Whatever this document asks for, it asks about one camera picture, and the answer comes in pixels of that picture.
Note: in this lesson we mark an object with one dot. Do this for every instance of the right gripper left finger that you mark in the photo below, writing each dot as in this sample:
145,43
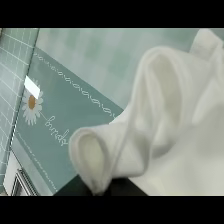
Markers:
76,188

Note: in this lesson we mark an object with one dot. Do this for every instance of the silver frame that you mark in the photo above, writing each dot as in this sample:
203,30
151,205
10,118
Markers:
20,181

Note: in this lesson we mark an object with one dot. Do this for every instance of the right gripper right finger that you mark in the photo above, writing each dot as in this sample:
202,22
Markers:
125,188

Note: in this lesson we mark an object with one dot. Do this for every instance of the white T-shirt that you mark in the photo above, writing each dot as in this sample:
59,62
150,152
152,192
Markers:
173,126

